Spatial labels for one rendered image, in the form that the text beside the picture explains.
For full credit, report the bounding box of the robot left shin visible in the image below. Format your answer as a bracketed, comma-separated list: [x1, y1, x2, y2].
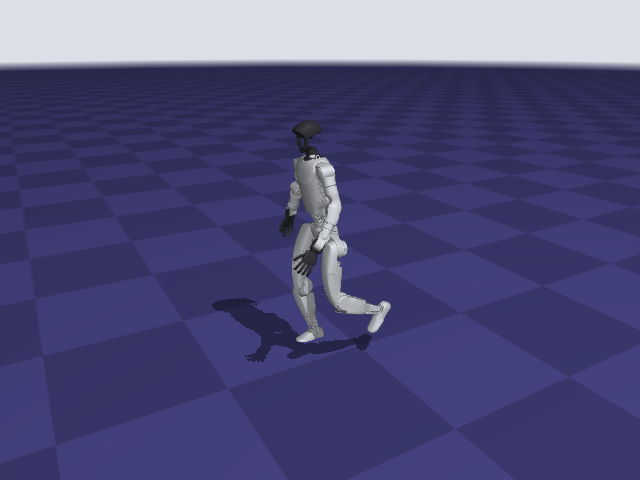
[334, 295, 382, 315]

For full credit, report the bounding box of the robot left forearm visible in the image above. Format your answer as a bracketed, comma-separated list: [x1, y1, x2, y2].
[313, 203, 340, 251]

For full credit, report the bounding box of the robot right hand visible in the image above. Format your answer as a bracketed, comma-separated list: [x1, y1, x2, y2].
[279, 209, 295, 237]

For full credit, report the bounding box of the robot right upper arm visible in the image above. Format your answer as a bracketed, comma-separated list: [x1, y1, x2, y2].
[290, 157, 301, 196]

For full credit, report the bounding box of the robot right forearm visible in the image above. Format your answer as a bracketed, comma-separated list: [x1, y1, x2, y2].
[286, 181, 302, 216]

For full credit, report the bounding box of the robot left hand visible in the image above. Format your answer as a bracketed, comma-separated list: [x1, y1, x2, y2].
[293, 239, 325, 276]

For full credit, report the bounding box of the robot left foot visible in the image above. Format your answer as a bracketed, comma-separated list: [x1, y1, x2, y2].
[367, 301, 391, 333]

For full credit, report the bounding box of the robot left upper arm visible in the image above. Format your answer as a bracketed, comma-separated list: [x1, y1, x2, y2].
[315, 162, 342, 214]

